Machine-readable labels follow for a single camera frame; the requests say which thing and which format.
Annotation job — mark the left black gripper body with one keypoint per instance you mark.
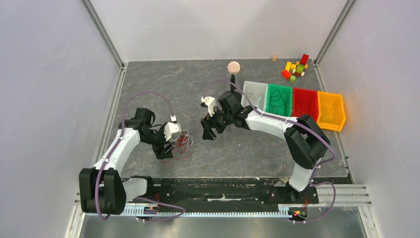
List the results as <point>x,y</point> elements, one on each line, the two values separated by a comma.
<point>157,140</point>

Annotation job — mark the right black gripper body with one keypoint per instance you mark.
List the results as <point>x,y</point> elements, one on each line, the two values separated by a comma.
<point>212,124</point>

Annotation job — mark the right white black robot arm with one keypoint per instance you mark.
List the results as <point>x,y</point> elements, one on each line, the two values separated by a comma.
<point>306,141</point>

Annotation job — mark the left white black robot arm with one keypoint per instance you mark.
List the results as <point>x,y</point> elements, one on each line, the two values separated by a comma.
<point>102,190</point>

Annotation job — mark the white plastic bin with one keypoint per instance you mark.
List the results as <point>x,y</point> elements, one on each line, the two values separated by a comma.
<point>257,93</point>

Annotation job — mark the black stand with pink ball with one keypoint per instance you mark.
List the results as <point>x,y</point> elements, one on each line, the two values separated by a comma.
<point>233,68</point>

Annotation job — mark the green plastic bin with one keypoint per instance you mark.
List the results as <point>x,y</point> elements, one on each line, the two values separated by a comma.
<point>279,100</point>

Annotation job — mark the red plastic bin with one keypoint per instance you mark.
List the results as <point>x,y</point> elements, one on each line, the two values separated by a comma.
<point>305,101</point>

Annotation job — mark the pile of coloured toy blocks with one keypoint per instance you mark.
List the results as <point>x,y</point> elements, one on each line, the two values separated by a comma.
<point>294,70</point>

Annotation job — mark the orange plastic bin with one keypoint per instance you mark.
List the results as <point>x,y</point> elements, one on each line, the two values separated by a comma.
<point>332,111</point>

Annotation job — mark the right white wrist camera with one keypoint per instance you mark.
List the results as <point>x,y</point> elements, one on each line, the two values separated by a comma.
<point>209,103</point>

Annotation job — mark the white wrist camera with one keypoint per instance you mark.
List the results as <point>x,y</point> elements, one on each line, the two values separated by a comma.
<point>209,103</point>
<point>172,129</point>

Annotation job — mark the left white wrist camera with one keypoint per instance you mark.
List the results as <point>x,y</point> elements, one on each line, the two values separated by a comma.
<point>172,129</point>

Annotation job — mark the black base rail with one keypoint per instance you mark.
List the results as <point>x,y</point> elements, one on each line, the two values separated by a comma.
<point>227,195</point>

